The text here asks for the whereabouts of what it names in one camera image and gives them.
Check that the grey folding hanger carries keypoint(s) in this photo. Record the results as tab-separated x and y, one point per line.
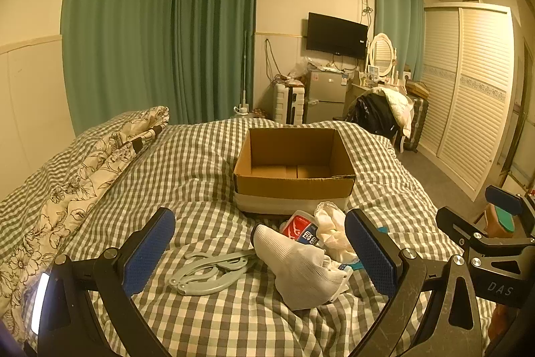
206	274

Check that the right teal curtain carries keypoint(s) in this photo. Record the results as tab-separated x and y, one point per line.
403	22

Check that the dark suitcase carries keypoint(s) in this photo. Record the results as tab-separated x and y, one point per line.
421	106

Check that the cardboard box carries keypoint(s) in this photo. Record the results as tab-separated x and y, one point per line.
282	170

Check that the black wall television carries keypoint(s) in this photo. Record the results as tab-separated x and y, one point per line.
333	35

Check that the teal plastic basket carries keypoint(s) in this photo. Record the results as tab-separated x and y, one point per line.
367	246

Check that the oval vanity mirror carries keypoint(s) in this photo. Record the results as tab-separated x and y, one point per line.
381	57

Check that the large green curtain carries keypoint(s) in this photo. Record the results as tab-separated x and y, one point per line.
186	55

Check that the dental floss pick jar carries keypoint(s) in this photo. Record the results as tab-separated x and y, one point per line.
301	227

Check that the floral pillow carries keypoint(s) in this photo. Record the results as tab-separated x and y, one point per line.
40	217

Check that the white sock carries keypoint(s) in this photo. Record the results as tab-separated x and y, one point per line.
305	276

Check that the crumpled white cloth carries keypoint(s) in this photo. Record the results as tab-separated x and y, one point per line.
330	221

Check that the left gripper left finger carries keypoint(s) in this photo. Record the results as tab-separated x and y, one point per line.
119	273

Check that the checkered bed duvet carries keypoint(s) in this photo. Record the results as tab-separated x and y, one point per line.
188	169

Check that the white mop pole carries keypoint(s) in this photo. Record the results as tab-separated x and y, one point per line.
241	110

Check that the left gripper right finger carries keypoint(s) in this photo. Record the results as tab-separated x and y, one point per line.
397	273

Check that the white suitcase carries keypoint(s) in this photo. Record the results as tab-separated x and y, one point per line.
288	102

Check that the silver mini fridge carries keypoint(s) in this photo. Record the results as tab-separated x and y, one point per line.
325	96

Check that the white louvered wardrobe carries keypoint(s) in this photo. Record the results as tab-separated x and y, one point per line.
468	68

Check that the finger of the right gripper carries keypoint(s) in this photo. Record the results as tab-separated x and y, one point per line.
513	204
463	233

